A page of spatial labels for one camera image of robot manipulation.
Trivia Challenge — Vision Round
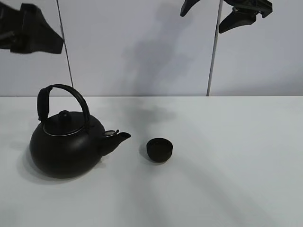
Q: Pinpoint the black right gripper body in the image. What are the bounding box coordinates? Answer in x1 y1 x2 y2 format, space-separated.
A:
224 0 272 18

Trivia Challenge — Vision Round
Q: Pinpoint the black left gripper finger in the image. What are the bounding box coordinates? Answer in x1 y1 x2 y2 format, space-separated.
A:
10 3 63 54

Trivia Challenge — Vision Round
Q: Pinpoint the black round teapot kettle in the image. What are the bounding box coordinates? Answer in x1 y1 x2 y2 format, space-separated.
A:
29 84 131 179

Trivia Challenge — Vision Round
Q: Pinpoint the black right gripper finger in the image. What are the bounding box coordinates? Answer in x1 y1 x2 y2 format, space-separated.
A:
219 10 257 33
180 0 200 17

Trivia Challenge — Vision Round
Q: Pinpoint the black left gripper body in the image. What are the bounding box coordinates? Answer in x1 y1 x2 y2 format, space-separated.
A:
0 4 23 50

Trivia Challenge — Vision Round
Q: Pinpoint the small black teacup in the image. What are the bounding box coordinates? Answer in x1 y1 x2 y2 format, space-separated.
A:
146 138 173 163

